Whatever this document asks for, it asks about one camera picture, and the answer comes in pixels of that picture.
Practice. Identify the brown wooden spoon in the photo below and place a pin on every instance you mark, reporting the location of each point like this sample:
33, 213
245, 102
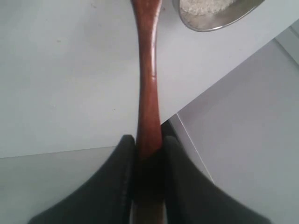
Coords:
148, 205

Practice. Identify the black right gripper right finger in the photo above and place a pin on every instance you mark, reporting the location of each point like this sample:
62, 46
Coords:
191, 198

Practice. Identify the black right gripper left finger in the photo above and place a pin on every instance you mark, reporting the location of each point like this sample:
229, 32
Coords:
105, 198

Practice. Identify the steel bowl of rice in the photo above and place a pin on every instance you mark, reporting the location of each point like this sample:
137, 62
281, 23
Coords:
215, 19

